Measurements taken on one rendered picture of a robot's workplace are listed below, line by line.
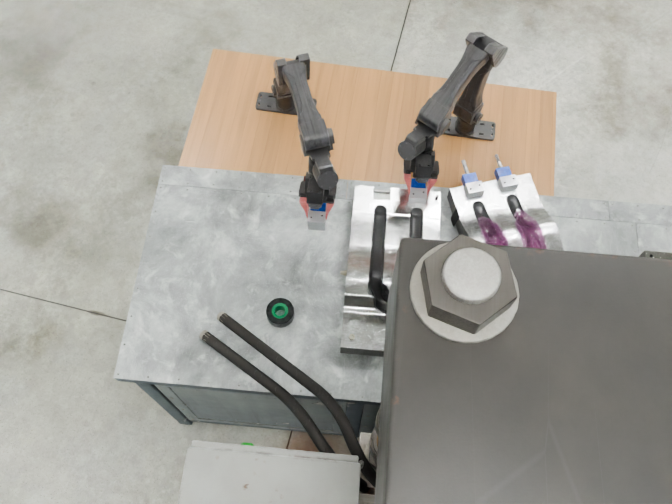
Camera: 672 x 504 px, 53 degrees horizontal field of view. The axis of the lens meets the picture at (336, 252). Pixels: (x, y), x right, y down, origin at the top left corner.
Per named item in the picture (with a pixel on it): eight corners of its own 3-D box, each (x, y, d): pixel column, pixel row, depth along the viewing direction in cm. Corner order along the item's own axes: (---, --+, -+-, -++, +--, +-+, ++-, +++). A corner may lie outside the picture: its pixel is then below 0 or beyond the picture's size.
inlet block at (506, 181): (486, 160, 216) (490, 151, 211) (501, 157, 217) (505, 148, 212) (499, 195, 211) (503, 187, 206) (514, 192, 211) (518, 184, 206)
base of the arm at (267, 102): (313, 102, 219) (316, 85, 222) (252, 95, 221) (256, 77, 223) (313, 117, 227) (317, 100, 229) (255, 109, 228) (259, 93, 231)
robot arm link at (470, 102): (468, 128, 214) (494, 53, 185) (451, 117, 216) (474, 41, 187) (479, 116, 217) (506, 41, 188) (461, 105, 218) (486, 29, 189)
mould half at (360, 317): (354, 199, 213) (355, 177, 201) (437, 206, 213) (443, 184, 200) (340, 353, 193) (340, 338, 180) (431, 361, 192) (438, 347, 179)
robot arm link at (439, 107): (439, 131, 183) (506, 35, 180) (412, 114, 185) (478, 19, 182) (444, 141, 195) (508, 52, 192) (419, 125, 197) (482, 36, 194)
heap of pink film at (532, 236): (471, 218, 204) (476, 206, 197) (527, 207, 206) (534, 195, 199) (497, 297, 194) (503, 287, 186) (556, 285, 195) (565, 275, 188)
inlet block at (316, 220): (312, 189, 202) (312, 181, 197) (329, 191, 202) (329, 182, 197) (307, 229, 197) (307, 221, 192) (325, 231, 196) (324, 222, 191)
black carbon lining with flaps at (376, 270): (373, 207, 204) (374, 191, 196) (426, 211, 204) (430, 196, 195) (364, 316, 190) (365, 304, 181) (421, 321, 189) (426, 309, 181)
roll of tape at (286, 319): (276, 333, 195) (275, 329, 192) (261, 311, 198) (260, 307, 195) (299, 317, 197) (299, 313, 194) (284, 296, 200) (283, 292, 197)
